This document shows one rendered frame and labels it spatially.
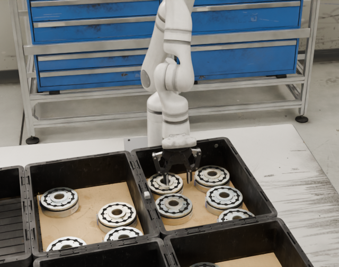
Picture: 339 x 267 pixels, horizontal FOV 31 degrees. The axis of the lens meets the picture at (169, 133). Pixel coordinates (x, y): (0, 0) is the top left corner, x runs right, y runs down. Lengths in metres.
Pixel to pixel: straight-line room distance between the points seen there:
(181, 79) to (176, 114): 0.10
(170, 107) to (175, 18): 0.23
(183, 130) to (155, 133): 0.30
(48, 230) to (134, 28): 1.95
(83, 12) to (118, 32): 0.22
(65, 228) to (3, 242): 0.16
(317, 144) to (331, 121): 0.31
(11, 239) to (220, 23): 2.16
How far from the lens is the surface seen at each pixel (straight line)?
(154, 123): 1.89
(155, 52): 1.76
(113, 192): 1.78
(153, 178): 1.77
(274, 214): 1.54
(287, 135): 2.33
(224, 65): 3.60
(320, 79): 4.48
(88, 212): 1.71
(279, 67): 3.70
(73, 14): 3.38
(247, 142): 2.26
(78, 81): 3.53
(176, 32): 1.55
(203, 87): 3.61
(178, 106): 1.59
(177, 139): 1.60
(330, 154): 3.60
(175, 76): 1.55
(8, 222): 1.72
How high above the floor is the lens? 1.86
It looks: 30 degrees down
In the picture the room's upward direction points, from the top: 1 degrees counter-clockwise
